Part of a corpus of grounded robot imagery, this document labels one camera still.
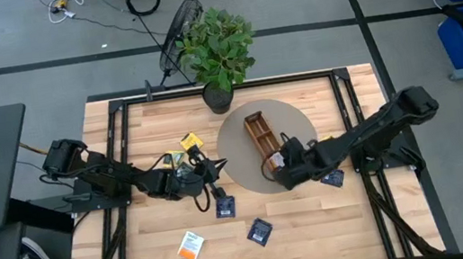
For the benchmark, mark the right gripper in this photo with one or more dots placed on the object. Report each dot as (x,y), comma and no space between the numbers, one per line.
(295,163)

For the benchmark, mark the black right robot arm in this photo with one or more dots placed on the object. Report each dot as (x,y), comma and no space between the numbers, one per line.
(372,128)

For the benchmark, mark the black floor fan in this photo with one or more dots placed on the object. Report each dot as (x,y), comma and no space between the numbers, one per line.
(180,23)

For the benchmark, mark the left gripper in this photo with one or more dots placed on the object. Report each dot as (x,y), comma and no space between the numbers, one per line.
(203,172)

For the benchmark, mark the round grey mat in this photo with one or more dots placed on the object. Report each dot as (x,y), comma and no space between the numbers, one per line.
(240,160)

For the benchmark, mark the green plant in black pot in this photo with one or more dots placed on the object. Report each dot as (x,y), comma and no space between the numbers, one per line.
(216,50)

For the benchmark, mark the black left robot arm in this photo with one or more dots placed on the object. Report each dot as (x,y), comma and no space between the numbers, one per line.
(106,174)

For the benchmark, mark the wooden tea organizer box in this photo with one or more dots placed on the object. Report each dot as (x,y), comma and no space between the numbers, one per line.
(259,130)

